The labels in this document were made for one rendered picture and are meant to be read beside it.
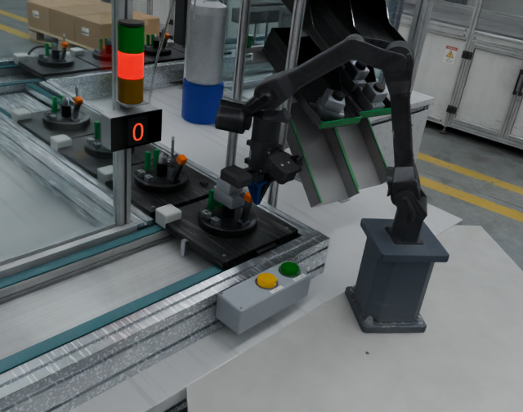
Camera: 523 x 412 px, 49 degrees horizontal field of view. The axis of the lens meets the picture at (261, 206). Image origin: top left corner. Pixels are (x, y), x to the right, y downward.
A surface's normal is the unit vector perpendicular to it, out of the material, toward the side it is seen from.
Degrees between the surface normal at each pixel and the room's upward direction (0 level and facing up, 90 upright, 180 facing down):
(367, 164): 45
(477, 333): 0
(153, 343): 90
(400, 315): 90
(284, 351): 0
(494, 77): 90
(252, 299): 0
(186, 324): 90
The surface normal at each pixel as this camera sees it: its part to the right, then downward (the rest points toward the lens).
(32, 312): 0.11, -0.88
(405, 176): -0.29, -0.07
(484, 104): -0.59, 0.32
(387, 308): 0.14, 0.48
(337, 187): 0.48, -0.30
